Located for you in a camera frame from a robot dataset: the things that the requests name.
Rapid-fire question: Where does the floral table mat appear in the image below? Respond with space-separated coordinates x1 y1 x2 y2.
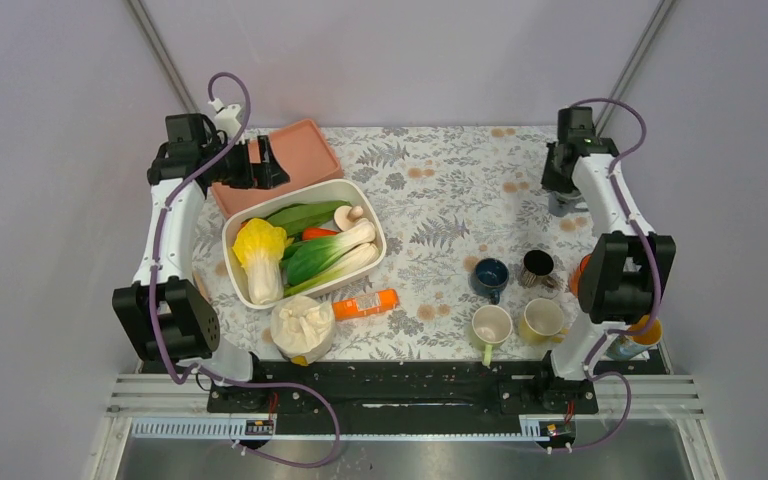
152 125 657 363

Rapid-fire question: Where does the upper bok choy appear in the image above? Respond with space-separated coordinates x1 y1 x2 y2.
286 220 376 286

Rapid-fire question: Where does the orange tube package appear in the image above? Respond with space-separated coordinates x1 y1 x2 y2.
332 289 400 321

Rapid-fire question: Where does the pink tray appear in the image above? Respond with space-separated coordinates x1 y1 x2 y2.
211 119 344 218

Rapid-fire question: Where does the small grey blue cup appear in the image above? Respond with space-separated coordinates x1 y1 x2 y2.
548 192 589 217

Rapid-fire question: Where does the yellow napa cabbage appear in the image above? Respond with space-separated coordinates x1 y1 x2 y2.
232 218 288 305

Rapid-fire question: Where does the bok choy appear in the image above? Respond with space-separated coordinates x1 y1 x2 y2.
286 220 376 286
284 243 379 297

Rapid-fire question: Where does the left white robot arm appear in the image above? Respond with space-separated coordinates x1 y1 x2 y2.
112 108 290 384

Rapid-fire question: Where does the lower bok choy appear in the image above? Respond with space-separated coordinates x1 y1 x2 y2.
284 243 379 297

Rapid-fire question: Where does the cream cloth bag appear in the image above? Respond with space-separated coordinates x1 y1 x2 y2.
270 295 336 366

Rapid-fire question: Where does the navy round cup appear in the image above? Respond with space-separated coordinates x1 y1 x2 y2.
469 258 510 305

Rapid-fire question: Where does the white mushroom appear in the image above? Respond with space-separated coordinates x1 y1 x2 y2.
333 205 364 232

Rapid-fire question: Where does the orange mug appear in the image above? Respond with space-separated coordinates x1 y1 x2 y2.
568 254 591 297

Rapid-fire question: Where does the yellow cup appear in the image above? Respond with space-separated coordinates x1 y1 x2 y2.
518 298 566 345

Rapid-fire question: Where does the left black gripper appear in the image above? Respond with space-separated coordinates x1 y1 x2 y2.
202 134 289 189

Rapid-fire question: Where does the green leaf vegetable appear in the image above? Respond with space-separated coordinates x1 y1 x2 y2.
265 200 350 237

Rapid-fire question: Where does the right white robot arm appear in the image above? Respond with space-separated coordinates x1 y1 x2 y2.
533 99 676 412

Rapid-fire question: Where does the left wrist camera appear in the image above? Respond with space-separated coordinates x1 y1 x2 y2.
208 99 246 140

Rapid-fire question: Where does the red pepper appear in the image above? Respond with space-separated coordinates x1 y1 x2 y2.
301 227 338 241

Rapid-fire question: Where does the white vegetable tub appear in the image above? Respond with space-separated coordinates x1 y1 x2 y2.
222 179 387 310

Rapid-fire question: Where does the blue labelled box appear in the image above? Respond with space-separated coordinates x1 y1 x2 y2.
192 272 212 306

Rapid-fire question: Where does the dark brown mug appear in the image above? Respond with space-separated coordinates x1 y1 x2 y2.
520 249 558 289

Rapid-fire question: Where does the light green mug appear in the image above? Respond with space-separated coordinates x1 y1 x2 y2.
469 305 514 367

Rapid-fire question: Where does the light blue big mug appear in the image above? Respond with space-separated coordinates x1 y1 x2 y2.
605 315 663 361

